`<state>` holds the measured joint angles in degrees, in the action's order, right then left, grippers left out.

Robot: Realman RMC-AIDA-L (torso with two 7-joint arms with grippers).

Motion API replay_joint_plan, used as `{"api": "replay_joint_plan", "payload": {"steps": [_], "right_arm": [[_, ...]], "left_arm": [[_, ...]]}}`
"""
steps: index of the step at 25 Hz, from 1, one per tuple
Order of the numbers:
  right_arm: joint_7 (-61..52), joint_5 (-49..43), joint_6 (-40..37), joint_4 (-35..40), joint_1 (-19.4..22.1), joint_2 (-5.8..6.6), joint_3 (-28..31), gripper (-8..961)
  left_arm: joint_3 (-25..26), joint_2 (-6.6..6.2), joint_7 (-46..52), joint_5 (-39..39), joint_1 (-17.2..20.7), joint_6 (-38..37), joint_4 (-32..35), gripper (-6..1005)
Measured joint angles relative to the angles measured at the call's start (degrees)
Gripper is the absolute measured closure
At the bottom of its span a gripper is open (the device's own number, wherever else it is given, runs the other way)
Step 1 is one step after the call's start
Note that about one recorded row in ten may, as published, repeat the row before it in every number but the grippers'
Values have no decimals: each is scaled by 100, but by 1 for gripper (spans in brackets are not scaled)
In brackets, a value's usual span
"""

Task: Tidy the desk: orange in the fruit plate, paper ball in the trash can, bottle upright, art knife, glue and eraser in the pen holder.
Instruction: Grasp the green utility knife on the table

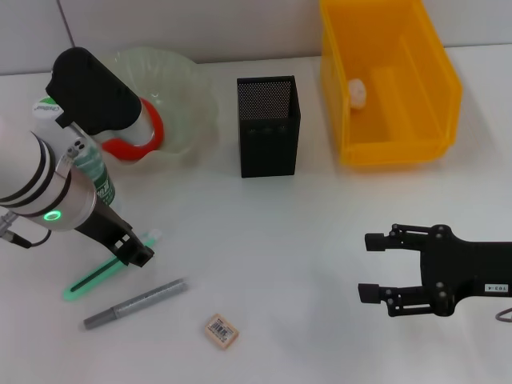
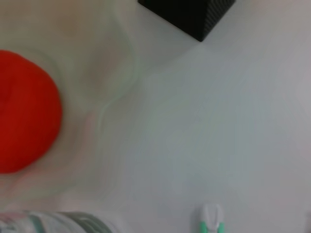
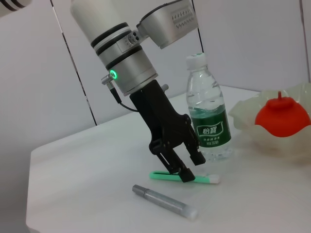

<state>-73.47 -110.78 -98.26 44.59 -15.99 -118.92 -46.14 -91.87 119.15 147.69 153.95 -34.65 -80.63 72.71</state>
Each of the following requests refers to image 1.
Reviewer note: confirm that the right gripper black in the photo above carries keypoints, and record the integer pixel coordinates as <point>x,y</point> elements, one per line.
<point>472,268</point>

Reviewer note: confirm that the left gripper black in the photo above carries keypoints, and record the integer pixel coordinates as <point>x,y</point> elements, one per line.
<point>106,228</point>

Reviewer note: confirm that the green utility knife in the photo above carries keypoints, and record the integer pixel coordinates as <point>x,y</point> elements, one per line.
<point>88,280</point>

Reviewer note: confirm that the red-orange toy fruit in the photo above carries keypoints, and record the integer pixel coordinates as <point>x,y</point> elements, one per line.
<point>156,124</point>

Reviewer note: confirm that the clear water bottle green label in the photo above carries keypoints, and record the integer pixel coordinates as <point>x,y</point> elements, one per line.
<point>46,110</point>

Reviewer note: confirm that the white paper ball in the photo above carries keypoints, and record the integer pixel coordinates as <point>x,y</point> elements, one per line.
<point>357,93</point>

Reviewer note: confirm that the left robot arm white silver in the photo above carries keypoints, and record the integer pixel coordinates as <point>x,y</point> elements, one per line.
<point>36,176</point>

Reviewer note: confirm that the grey marker pen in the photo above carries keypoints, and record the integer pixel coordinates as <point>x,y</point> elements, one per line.
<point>136,305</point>

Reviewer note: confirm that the beige eraser with barcode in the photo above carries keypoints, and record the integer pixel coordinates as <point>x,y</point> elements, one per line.
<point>221,332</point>

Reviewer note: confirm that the black mesh pen holder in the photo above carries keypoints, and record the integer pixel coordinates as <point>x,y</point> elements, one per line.
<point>268,148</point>

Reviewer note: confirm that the clear glass fruit plate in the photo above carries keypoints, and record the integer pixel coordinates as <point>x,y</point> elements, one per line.
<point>180,88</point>

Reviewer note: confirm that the yellow plastic bin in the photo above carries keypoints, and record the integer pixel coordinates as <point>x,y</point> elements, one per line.
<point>400,100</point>

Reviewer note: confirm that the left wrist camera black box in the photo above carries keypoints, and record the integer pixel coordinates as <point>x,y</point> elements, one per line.
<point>92,96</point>

